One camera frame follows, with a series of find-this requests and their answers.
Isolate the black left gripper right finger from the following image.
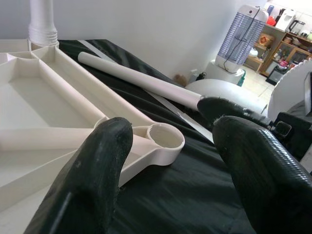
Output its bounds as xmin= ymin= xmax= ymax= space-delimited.
xmin=212 ymin=116 xmax=312 ymax=234

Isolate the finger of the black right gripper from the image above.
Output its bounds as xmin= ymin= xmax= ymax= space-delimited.
xmin=196 ymin=96 xmax=271 ymax=127

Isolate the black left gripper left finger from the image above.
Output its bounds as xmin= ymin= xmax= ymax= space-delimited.
xmin=23 ymin=116 xmax=134 ymax=234

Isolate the white tapered table leg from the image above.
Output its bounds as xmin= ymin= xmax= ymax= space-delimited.
xmin=28 ymin=0 xmax=59 ymax=47
xmin=78 ymin=51 xmax=204 ymax=111

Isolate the white plastic table top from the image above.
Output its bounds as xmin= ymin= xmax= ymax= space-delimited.
xmin=0 ymin=39 xmax=185 ymax=214

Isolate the white round stand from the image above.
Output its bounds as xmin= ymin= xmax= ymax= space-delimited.
xmin=208 ymin=58 xmax=246 ymax=86

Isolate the white power strip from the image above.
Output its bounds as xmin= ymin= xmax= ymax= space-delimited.
xmin=189 ymin=69 xmax=208 ymax=81

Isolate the small brown furry object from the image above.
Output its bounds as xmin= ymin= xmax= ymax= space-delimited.
xmin=173 ymin=73 xmax=188 ymax=86

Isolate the black box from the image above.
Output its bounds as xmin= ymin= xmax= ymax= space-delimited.
xmin=265 ymin=65 xmax=286 ymax=85

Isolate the white electric insect killer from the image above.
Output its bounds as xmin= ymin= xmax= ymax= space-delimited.
xmin=217 ymin=4 xmax=269 ymax=74

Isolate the wooden shelf cabinet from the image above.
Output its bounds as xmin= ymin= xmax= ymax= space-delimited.
xmin=245 ymin=23 xmax=312 ymax=82

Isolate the brown box with red label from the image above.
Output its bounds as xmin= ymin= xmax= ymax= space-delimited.
xmin=257 ymin=33 xmax=274 ymax=49

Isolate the black table cloth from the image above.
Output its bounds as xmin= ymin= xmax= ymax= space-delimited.
xmin=57 ymin=39 xmax=312 ymax=234

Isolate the white kitchen appliance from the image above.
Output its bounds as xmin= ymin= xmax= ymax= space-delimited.
xmin=275 ymin=8 xmax=297 ymax=32

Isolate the black insect killer cable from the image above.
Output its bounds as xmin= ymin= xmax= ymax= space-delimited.
xmin=223 ymin=6 xmax=260 ymax=71

